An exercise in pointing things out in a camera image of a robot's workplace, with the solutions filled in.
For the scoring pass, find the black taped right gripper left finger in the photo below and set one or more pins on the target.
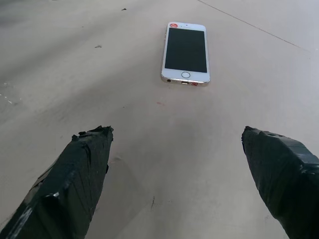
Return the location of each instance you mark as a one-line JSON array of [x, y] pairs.
[[64, 186]]

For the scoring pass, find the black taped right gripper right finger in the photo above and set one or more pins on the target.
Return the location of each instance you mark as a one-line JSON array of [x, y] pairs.
[[284, 179]]

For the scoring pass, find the white gold smartphone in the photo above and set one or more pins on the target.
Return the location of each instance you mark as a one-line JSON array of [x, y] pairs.
[[185, 53]]

